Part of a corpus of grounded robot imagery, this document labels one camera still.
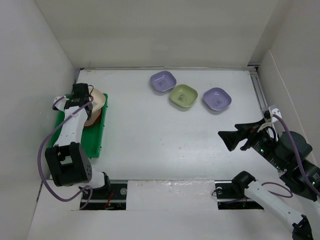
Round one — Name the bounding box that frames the upper left purple square dish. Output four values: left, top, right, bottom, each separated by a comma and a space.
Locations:
149, 70, 177, 93

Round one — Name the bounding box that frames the green square dish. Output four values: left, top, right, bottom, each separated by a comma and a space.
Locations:
169, 84, 198, 108

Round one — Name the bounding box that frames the purple square dish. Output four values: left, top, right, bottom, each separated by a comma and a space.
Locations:
202, 87, 232, 111
149, 70, 177, 93

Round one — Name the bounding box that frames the red round plate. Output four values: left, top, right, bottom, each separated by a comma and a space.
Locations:
82, 109, 103, 129

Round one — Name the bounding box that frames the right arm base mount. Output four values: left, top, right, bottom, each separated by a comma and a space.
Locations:
211, 180, 264, 210

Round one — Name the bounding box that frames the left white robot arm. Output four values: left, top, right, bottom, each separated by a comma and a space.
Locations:
44, 83, 112, 199

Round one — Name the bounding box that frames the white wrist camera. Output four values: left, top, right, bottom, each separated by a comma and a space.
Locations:
262, 105, 282, 124
52, 95, 70, 112

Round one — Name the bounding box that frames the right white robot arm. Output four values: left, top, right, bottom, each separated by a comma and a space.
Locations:
214, 115, 320, 240

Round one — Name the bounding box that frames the cream square dish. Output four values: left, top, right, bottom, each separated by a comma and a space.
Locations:
90, 89, 107, 119

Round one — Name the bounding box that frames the right aluminium frame rail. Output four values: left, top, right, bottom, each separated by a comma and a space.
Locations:
247, 65, 292, 179

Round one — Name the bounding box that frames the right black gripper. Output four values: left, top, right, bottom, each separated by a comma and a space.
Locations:
217, 116, 286, 170

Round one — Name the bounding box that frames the right purple square dish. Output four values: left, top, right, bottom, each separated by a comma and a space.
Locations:
202, 87, 232, 111

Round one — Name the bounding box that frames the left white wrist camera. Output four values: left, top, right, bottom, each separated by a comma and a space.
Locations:
52, 95, 70, 112

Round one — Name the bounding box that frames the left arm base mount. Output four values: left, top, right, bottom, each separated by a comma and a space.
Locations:
79, 181, 128, 211

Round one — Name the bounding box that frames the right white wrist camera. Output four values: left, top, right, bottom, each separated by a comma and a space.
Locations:
262, 105, 282, 124

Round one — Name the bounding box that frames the green plastic bin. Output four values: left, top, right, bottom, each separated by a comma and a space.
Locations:
49, 93, 109, 160

